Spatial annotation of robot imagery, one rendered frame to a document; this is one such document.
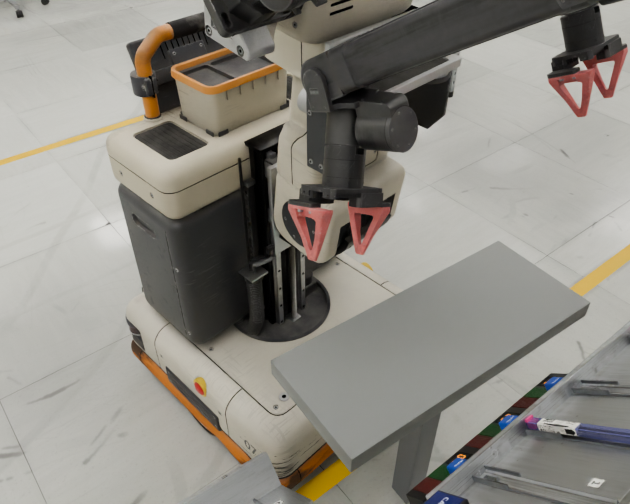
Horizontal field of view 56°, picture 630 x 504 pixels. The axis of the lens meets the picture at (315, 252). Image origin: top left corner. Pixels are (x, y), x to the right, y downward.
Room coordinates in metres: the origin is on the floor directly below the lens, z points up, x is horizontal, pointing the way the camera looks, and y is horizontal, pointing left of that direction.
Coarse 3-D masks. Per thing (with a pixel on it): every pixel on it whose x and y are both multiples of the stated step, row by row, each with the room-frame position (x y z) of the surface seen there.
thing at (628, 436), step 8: (528, 424) 0.46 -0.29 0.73; (536, 424) 0.46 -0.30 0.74; (584, 424) 0.43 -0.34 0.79; (576, 432) 0.42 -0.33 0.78; (584, 432) 0.41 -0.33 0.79; (592, 432) 0.41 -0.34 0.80; (600, 432) 0.40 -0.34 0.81; (608, 432) 0.40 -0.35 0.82; (616, 432) 0.39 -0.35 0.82; (624, 432) 0.39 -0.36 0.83; (608, 440) 0.39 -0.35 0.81; (616, 440) 0.39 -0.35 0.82; (624, 440) 0.38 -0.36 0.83
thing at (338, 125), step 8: (336, 112) 0.71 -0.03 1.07; (344, 112) 0.70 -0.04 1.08; (352, 112) 0.70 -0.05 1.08; (328, 120) 0.71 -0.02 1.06; (336, 120) 0.70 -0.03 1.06; (344, 120) 0.70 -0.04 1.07; (352, 120) 0.70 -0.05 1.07; (328, 128) 0.71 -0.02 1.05; (336, 128) 0.70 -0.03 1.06; (344, 128) 0.69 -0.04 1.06; (352, 128) 0.69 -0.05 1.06; (328, 136) 0.70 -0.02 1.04; (336, 136) 0.69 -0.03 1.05; (344, 136) 0.69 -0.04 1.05; (352, 136) 0.69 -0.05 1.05; (336, 144) 0.70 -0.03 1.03; (344, 144) 0.68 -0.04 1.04; (352, 144) 0.68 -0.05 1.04
